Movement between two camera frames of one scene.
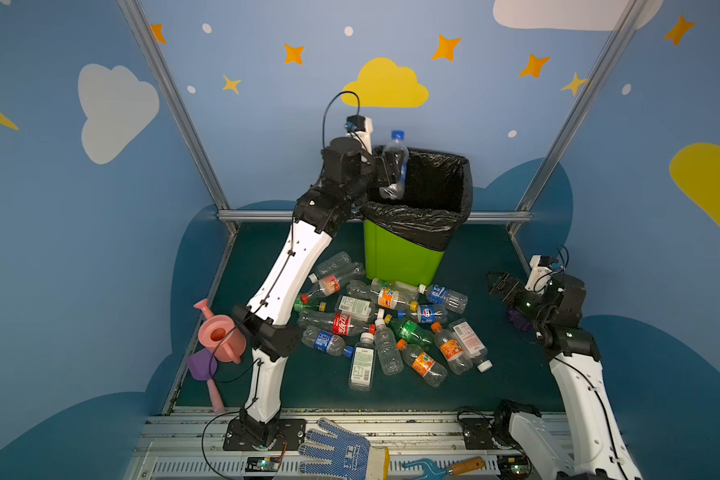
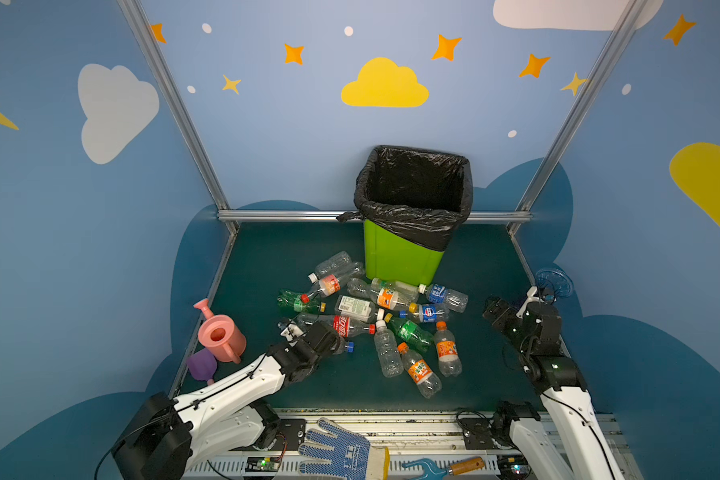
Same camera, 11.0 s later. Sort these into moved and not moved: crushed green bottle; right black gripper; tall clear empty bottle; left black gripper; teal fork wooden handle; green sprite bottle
Moved: right black gripper; left black gripper
Not moved: teal fork wooden handle; tall clear empty bottle; green sprite bottle; crushed green bottle
